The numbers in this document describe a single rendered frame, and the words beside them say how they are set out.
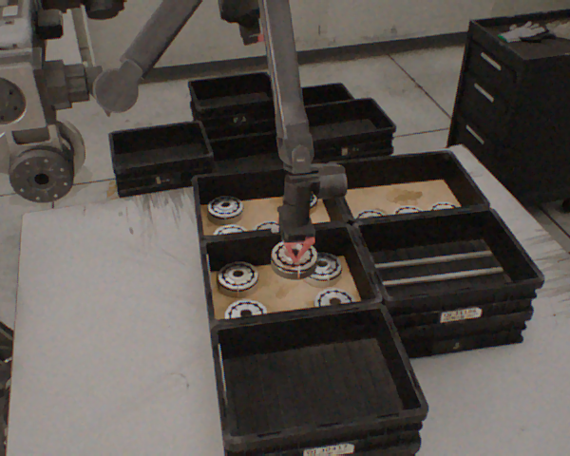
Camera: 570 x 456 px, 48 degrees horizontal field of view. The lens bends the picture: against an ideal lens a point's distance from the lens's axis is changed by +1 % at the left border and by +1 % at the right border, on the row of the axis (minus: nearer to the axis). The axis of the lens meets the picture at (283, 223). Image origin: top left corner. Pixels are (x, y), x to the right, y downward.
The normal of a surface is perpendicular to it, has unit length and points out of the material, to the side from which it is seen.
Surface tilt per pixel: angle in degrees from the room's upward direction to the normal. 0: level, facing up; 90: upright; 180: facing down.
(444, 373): 0
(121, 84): 65
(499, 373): 0
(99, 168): 0
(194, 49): 90
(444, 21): 90
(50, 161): 90
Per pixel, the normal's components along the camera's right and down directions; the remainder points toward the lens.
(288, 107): 0.18, 0.10
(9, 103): 0.27, 0.59
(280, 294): 0.00, -0.79
